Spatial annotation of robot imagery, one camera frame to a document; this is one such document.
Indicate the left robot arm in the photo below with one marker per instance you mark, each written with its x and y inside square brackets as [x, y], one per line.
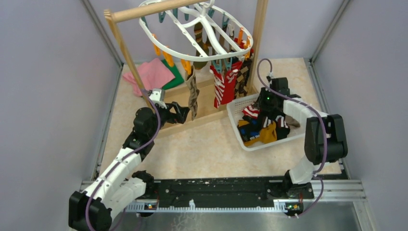
[95, 208]

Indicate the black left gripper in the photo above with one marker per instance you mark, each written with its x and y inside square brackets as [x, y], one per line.
[180, 114]

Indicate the pink cloth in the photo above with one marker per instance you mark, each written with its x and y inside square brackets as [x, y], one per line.
[154, 75]

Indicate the beige argyle sock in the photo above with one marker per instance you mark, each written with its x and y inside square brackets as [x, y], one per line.
[194, 93]

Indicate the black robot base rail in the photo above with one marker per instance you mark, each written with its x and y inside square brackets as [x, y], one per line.
[242, 194]

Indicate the orange clothes clip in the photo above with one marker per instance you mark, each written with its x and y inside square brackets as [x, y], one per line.
[156, 48]
[168, 58]
[240, 40]

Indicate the olive striped hanging sock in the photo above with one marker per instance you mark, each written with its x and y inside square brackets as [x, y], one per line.
[198, 32]

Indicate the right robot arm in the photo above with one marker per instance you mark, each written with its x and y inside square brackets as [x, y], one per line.
[325, 138]

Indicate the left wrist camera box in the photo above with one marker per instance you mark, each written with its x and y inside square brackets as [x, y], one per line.
[157, 97]

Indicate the black sock in basket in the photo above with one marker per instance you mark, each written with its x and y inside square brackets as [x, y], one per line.
[282, 133]

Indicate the brown argyle sock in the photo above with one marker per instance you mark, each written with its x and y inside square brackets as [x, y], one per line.
[241, 88]

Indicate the taupe sock maroon striped cuff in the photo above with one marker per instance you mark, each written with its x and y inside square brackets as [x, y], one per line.
[291, 122]

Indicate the teal clothes clip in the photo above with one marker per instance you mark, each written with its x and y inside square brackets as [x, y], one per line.
[217, 64]
[228, 63]

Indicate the white plastic laundry basket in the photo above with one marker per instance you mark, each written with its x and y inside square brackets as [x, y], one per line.
[234, 109]

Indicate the red white striped sock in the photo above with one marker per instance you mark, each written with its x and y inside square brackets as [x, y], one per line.
[220, 88]

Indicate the white round clip hanger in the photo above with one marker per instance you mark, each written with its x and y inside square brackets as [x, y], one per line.
[212, 33]

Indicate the yellow sock in basket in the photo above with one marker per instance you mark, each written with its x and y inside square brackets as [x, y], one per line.
[252, 132]

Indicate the green cloth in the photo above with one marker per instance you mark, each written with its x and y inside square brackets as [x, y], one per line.
[177, 80]

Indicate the wooden hanger rack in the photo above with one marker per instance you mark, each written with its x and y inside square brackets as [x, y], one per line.
[205, 80]

